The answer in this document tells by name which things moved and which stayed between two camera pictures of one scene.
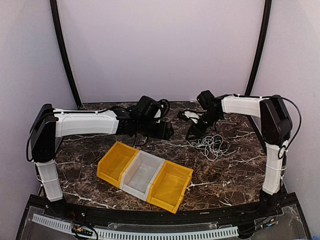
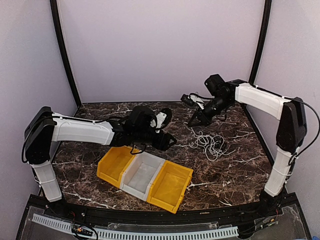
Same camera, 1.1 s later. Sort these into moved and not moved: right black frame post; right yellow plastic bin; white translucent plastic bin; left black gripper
Moved: left black gripper
Not moved: right yellow plastic bin; white translucent plastic bin; right black frame post
